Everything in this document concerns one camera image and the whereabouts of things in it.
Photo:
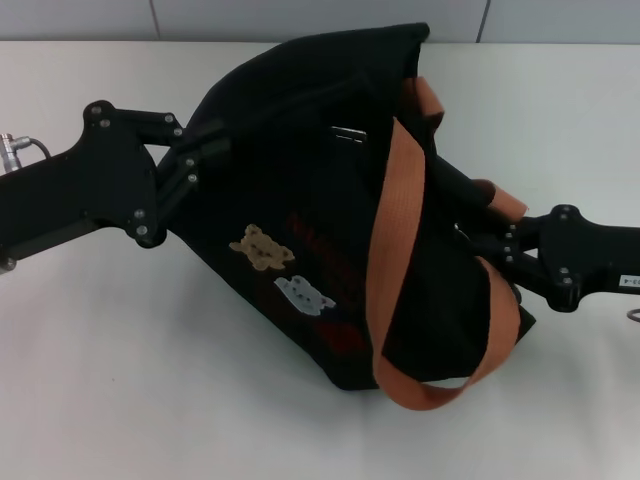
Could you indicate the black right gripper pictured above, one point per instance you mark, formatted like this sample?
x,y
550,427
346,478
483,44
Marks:
x,y
585,255

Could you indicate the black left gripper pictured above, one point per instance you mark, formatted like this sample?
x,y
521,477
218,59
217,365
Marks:
x,y
100,185

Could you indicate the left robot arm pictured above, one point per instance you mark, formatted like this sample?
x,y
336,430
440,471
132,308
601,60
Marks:
x,y
6,265

